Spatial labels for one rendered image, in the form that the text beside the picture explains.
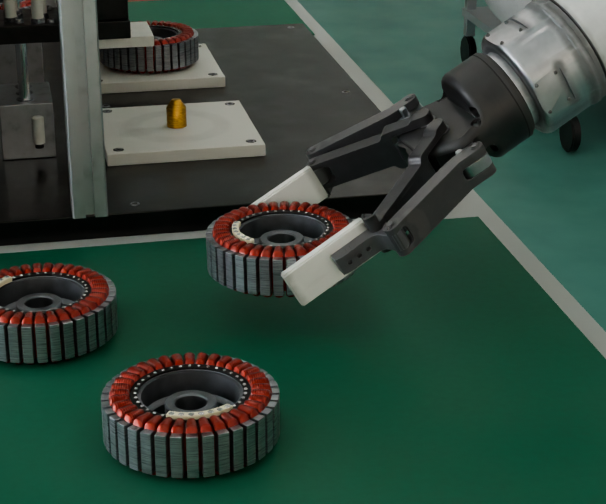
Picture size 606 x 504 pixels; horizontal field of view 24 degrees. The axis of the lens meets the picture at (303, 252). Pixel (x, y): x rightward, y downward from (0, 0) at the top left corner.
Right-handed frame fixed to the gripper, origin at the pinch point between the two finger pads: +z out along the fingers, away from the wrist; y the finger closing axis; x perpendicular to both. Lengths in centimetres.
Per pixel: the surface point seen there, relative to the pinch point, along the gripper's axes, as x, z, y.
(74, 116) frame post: -10.9, 7.8, -19.4
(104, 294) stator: -5.5, 13.0, 0.5
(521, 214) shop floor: 129, -59, -189
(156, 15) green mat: 11, -7, -98
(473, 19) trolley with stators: 134, -101, -304
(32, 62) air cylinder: -5, 9, -60
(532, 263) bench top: 16.2, -16.1, -3.3
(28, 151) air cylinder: -4.7, 13.7, -36.3
